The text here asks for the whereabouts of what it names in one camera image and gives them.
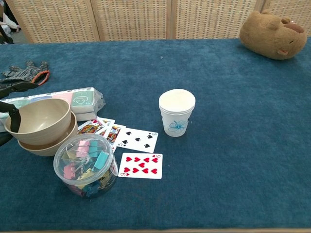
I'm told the jack face playing card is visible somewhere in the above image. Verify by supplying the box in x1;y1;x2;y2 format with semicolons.
102;124;127;153

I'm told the grey striped knit glove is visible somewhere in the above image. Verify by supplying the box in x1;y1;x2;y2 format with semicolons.
0;60;51;86

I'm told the woven folding screen panel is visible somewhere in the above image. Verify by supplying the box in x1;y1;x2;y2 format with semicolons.
4;0;101;44
90;0;173;41
263;0;311;38
171;0;265;40

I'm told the clear jar of binder clips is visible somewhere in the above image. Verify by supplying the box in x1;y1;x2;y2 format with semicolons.
53;133;119;199

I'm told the white paper cup blue flower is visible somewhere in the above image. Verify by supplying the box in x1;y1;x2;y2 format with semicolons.
158;88;196;138

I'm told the five of spades card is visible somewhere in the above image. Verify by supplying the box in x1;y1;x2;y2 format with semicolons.
117;127;159;154

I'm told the nine of hearts card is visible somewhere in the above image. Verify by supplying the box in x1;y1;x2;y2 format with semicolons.
117;152;164;180

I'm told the mostly covered playing card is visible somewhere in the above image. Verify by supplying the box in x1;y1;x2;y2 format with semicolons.
96;117;116;130

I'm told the brown capybara plush toy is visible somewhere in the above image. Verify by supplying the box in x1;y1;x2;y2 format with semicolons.
239;9;308;61

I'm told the pastel tissue packets bundle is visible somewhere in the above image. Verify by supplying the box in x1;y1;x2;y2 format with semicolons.
0;86;107;133

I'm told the black tripod stand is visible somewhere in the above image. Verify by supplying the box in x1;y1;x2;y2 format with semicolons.
0;24;15;45

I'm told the king face playing card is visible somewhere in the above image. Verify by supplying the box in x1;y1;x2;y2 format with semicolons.
77;118;104;135

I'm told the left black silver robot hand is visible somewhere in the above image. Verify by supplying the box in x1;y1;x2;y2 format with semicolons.
0;82;39;147

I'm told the blue carpet table cloth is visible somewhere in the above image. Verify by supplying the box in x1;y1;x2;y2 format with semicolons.
0;37;311;231

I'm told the beige bowl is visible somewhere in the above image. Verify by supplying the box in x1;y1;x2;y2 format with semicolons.
17;111;79;157
4;98;72;147

